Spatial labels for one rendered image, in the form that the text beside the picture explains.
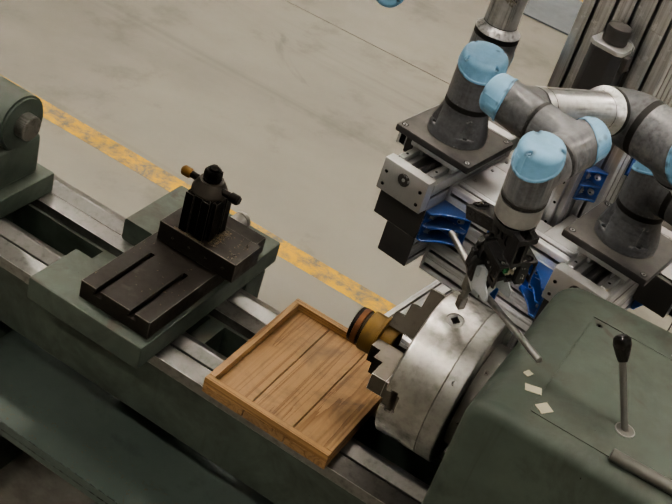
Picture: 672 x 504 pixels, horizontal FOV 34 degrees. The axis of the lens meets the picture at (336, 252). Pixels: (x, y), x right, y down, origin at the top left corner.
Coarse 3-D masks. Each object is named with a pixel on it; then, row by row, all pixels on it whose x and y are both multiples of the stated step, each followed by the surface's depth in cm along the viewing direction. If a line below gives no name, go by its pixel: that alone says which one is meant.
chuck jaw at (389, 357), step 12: (372, 348) 213; (384, 348) 213; (372, 360) 210; (384, 360) 210; (396, 360) 211; (372, 372) 211; (384, 372) 207; (372, 384) 206; (384, 384) 205; (384, 396) 204; (396, 396) 203
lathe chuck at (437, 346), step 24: (432, 312) 204; (456, 312) 205; (480, 312) 207; (432, 336) 201; (456, 336) 201; (408, 360) 201; (432, 360) 200; (456, 360) 199; (408, 384) 201; (432, 384) 199; (384, 408) 205; (408, 408) 202; (384, 432) 211; (408, 432) 205
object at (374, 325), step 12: (360, 312) 217; (372, 312) 219; (360, 324) 216; (372, 324) 215; (384, 324) 215; (348, 336) 218; (360, 336) 216; (372, 336) 215; (384, 336) 215; (396, 336) 215; (360, 348) 218; (396, 348) 220
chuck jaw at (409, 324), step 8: (432, 296) 215; (440, 296) 214; (416, 304) 218; (424, 304) 215; (432, 304) 214; (400, 312) 220; (408, 312) 216; (416, 312) 215; (424, 312) 215; (392, 320) 216; (400, 320) 216; (408, 320) 215; (416, 320) 215; (424, 320) 215; (400, 328) 216; (408, 328) 215; (416, 328) 215; (408, 336) 215
